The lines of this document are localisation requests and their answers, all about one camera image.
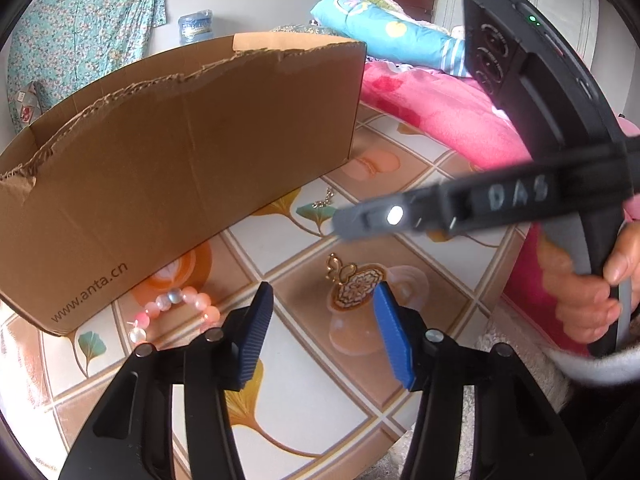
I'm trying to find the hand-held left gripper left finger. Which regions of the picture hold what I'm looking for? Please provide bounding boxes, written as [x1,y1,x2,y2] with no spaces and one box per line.
[57,281,276,480]

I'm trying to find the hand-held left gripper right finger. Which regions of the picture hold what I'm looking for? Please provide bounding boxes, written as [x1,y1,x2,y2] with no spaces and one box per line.
[373,281,587,480]

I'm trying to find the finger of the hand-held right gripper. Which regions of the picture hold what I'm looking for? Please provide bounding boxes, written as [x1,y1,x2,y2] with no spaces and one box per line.
[332,184,449,242]

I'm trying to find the pink orange bead bracelet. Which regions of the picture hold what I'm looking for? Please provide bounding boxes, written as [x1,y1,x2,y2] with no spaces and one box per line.
[127,286,222,345]

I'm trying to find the brown cardboard box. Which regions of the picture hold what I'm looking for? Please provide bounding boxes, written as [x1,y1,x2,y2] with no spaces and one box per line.
[0,32,368,338]

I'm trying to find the person's right hand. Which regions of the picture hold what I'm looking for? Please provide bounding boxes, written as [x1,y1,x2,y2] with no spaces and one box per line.
[537,222,640,358]

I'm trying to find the pink floral blanket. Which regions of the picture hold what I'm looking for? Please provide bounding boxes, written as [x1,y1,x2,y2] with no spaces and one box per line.
[359,60,640,356]

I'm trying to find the blue pillow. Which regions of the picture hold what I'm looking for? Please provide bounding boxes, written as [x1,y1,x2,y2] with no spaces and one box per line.
[310,0,471,78]

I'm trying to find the grey floral lace pillow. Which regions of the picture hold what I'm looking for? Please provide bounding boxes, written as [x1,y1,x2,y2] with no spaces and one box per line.
[270,22,341,37]

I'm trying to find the blue water dispenser bottle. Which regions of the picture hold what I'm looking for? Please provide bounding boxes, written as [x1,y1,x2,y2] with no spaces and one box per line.
[178,9,215,46]

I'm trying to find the patchwork cushion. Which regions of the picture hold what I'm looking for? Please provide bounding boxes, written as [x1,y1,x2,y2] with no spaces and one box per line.
[12,80,48,133]

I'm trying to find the teal floral hanging cloth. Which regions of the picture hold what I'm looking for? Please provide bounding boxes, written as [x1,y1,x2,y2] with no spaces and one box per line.
[7,0,167,133]

